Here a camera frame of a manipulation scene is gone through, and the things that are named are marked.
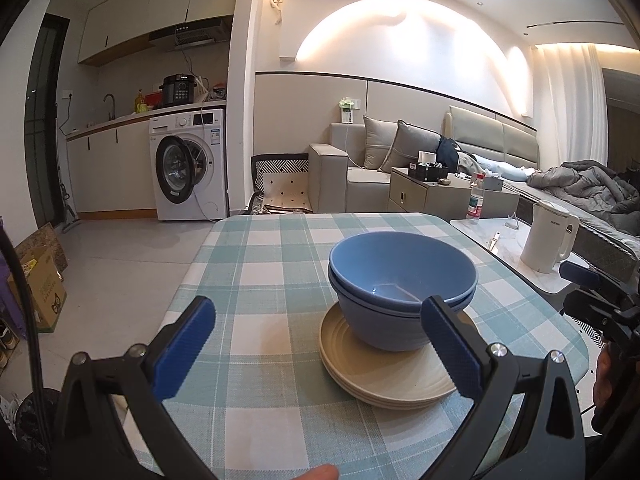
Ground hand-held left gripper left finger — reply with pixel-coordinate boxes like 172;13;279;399
52;296;217;480

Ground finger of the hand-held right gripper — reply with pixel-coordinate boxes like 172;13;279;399
558;260;640;301
563;292;623;332

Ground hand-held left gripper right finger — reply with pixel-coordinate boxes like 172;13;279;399
420;296;587;480

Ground person's right hand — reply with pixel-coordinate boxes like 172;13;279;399
594;344;616;407

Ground person's left hand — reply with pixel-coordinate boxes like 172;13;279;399
292;464;340;480

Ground bed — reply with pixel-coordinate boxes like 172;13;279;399
450;155;640;266

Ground white electric kettle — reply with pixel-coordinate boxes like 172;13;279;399
520;200;581;275

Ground marble side table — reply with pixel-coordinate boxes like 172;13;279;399
449;217;583;297

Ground grey duvet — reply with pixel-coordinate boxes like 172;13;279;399
527;160;640;218

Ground teal checked tablecloth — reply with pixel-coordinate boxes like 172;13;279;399
117;212;591;480

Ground plastic water bottle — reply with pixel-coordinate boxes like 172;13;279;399
466;172;486;224

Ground light blue pillow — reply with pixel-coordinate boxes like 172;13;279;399
475;155;531;183

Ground cardboard box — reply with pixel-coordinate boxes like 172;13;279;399
20;249;68;335

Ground beige side cabinet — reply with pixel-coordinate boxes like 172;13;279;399
387;167;521;221

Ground white curtain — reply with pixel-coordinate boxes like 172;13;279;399
530;42;608;166

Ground dark bag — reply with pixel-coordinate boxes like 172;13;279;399
14;389;63;480

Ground padded bed headboard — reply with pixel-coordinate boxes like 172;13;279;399
442;105;541;171

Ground floor mop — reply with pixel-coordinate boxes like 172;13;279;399
57;160;78;233

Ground dark blue jacket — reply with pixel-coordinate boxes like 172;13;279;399
436;135;461;173

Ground brown patterned board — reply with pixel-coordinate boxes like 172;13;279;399
14;223;68;273

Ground black box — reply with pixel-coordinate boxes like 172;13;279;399
407;157;451;182

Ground white washing machine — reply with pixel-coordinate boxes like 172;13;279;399
148;108;228;222

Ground purple bag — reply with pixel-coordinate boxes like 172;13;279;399
0;217;27;343

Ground beige sofa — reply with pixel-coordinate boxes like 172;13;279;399
307;122;451;213

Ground white kitchen counter cabinet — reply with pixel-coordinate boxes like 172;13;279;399
66;102;228;218

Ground grey cushion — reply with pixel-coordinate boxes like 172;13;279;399
378;120;443;174
361;115;401;171

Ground ceiling air vent slot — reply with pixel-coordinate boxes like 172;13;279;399
525;20;626;30

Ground dark glass door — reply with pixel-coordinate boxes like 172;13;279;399
25;14;71;233

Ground black pressure cooker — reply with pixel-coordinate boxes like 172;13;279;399
162;74;196;108

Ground range hood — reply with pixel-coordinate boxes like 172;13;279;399
148;19;232;52

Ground white upper kitchen cabinets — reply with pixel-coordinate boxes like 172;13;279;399
77;0;243;66

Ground black cable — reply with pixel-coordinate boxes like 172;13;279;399
0;230;53;480

